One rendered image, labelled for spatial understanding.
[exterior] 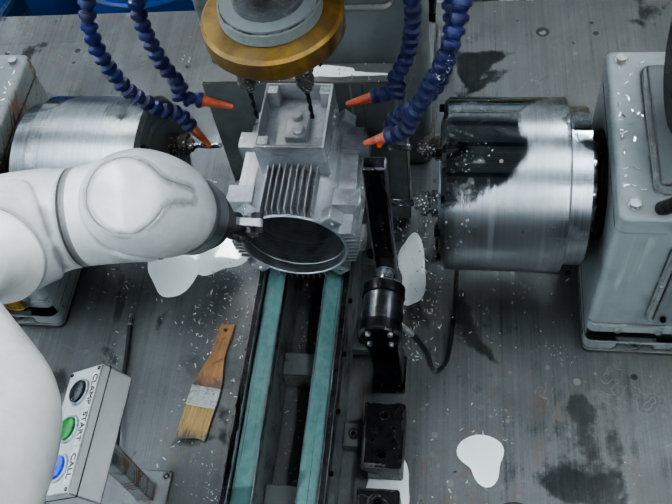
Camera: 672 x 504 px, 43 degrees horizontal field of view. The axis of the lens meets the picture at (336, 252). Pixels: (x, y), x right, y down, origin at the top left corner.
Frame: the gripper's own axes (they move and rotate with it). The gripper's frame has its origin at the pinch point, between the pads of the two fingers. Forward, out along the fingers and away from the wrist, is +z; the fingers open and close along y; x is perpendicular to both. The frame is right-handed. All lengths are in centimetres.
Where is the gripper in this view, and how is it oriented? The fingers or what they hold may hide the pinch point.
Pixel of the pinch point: (239, 229)
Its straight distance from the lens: 117.1
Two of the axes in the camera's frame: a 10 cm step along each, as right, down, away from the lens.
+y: -9.9, -0.3, 1.5
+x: -0.4, 10.0, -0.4
